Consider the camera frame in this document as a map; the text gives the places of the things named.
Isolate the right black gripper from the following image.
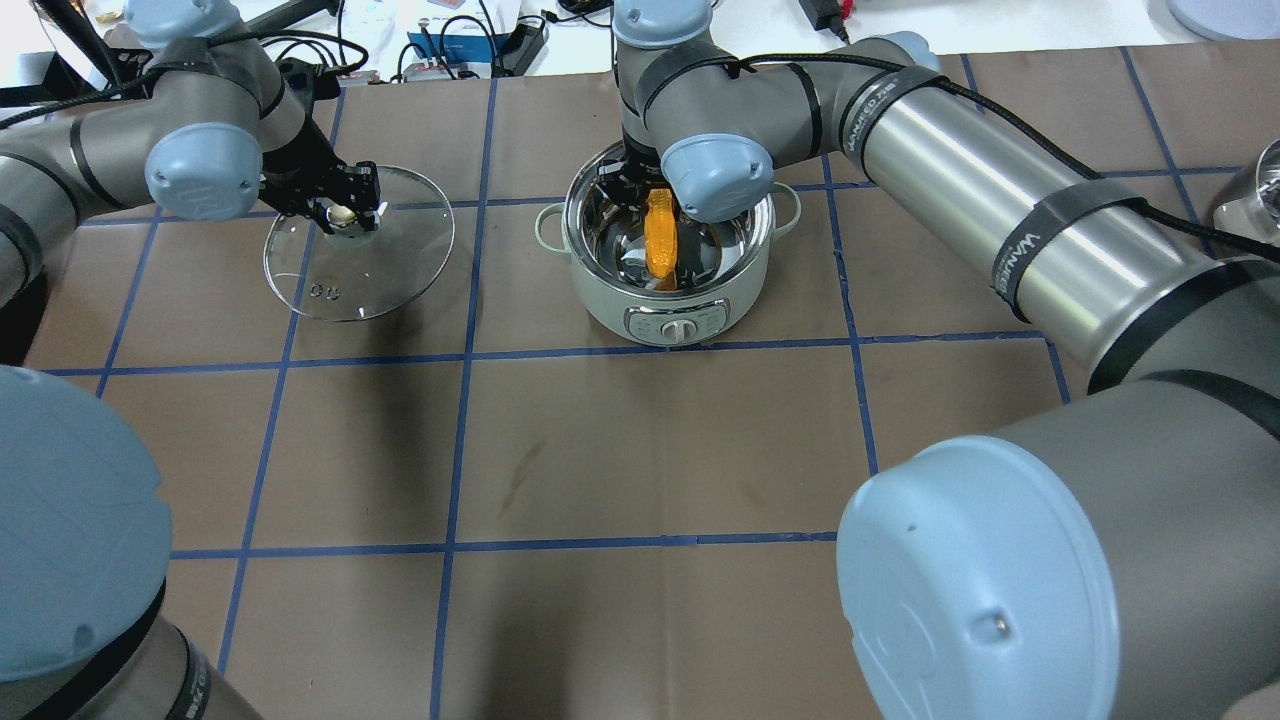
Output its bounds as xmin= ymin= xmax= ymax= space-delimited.
xmin=598 ymin=140 xmax=667 ymax=210

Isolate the black bar tool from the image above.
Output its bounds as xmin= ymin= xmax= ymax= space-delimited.
xmin=246 ymin=0 xmax=342 ymax=31

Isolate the light blue plate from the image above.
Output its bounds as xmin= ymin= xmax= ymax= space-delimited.
xmin=1166 ymin=0 xmax=1279 ymax=41

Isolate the black power adapter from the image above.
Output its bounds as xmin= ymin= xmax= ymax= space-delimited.
xmin=797 ymin=0 xmax=855 ymax=44

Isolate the blue white box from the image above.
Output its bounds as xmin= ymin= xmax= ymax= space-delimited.
xmin=404 ymin=15 xmax=549 ymax=78

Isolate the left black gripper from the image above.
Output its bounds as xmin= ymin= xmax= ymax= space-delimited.
xmin=259 ymin=129 xmax=387 ymax=234

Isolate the yellow corn cob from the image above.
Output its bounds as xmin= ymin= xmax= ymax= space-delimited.
xmin=643 ymin=187 xmax=678 ymax=291

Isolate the pale green electric pot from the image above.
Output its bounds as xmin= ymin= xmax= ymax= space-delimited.
xmin=532 ymin=141 xmax=803 ymax=348

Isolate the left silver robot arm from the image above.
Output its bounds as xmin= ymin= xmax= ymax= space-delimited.
xmin=3 ymin=1 xmax=380 ymax=719

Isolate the glass pot lid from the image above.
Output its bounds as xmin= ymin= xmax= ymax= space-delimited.
xmin=262 ymin=164 xmax=456 ymax=322

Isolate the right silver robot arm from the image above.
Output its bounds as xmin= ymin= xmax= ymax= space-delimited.
xmin=620 ymin=315 xmax=1277 ymax=719

